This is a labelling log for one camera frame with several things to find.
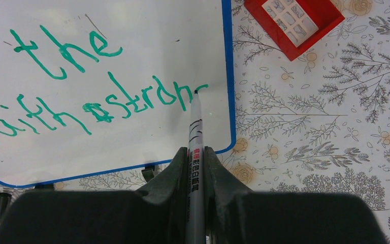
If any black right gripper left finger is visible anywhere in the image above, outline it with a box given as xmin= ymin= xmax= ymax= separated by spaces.
xmin=0 ymin=147 xmax=188 ymax=243

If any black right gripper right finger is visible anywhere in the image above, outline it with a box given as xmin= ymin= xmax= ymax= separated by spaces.
xmin=204 ymin=147 xmax=386 ymax=243

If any green whiteboard marker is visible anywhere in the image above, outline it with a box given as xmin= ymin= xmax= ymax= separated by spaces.
xmin=185 ymin=89 xmax=206 ymax=243

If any blue framed whiteboard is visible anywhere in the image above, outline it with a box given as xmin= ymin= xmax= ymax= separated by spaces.
xmin=0 ymin=1 xmax=236 ymax=187

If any black whiteboard marker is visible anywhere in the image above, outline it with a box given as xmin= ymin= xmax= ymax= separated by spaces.
xmin=0 ymin=192 xmax=12 ymax=223

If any floral patterned table mat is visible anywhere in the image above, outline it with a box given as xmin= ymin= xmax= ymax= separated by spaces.
xmin=0 ymin=1 xmax=390 ymax=243

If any red rectangular frame block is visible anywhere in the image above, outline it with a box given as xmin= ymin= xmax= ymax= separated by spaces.
xmin=244 ymin=0 xmax=344 ymax=61

